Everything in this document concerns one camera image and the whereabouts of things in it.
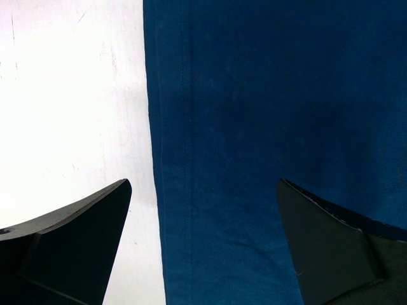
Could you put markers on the blue t shirt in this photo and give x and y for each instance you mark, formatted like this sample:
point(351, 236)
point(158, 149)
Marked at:
point(244, 93)

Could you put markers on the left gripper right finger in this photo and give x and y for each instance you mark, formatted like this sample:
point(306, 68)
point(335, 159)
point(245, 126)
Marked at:
point(340, 256)

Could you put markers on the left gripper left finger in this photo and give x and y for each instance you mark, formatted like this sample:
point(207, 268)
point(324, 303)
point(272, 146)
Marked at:
point(65, 256)

